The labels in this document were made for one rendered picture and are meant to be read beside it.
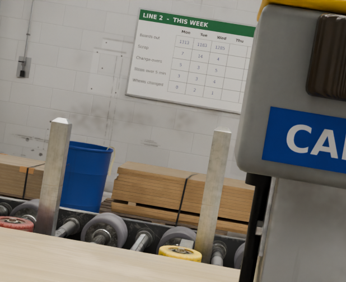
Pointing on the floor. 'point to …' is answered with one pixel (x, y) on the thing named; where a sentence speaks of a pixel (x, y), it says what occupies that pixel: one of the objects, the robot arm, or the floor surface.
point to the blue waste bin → (85, 175)
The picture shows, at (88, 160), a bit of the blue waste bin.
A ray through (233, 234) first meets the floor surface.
